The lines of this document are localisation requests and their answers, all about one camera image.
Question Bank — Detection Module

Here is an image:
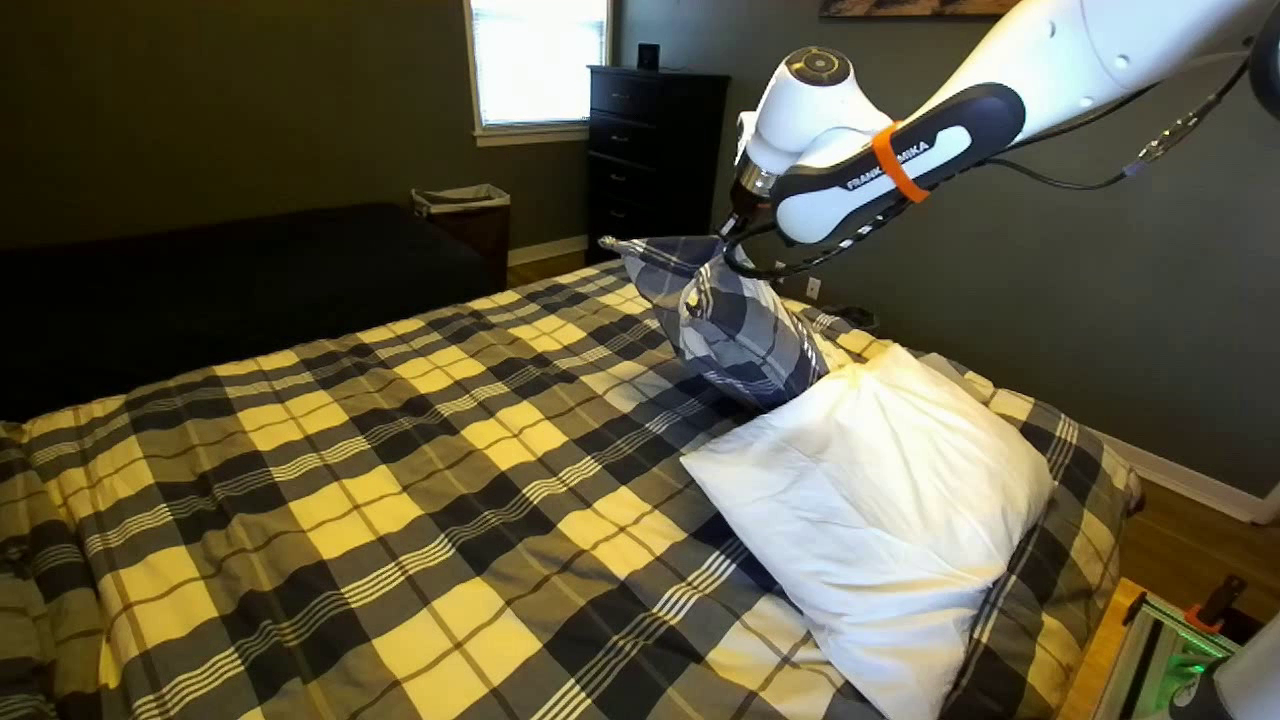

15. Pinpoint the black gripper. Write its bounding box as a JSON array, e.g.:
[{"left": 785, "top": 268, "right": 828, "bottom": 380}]
[{"left": 714, "top": 194, "right": 821, "bottom": 281}]

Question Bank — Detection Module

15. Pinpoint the white pillow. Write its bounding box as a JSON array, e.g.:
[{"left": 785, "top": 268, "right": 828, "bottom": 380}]
[{"left": 677, "top": 341, "right": 1059, "bottom": 720}]

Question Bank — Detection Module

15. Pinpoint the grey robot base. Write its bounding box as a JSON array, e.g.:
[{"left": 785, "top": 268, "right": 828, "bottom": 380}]
[{"left": 1206, "top": 614, "right": 1280, "bottom": 720}]

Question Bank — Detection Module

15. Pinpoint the checked plaid comforter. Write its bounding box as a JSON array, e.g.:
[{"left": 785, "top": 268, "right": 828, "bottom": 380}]
[{"left": 0, "top": 253, "right": 1145, "bottom": 720}]

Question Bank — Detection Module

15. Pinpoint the black tall dresser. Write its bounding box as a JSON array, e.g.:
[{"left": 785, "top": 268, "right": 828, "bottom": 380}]
[{"left": 585, "top": 58, "right": 737, "bottom": 273}]

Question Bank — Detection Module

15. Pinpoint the white baseboard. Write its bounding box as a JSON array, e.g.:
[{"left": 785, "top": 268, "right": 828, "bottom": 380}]
[
  {"left": 1098, "top": 427, "right": 1280, "bottom": 527},
  {"left": 502, "top": 232, "right": 590, "bottom": 273}
]

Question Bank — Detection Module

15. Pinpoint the bright window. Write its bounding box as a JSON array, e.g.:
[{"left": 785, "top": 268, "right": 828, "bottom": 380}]
[{"left": 461, "top": 0, "right": 623, "bottom": 146}]

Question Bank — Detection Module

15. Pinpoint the wooden board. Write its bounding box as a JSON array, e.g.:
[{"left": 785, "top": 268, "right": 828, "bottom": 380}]
[{"left": 1056, "top": 570, "right": 1152, "bottom": 720}]

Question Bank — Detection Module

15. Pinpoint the dark daybed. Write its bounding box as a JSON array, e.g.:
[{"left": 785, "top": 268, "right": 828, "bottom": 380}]
[{"left": 0, "top": 194, "right": 502, "bottom": 425}]

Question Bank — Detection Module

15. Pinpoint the orange strap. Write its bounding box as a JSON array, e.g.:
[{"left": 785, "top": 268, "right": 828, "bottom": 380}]
[{"left": 869, "top": 120, "right": 937, "bottom": 206}]

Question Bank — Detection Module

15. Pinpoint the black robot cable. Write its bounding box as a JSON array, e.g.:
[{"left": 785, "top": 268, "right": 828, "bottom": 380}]
[{"left": 991, "top": 56, "right": 1263, "bottom": 201}]

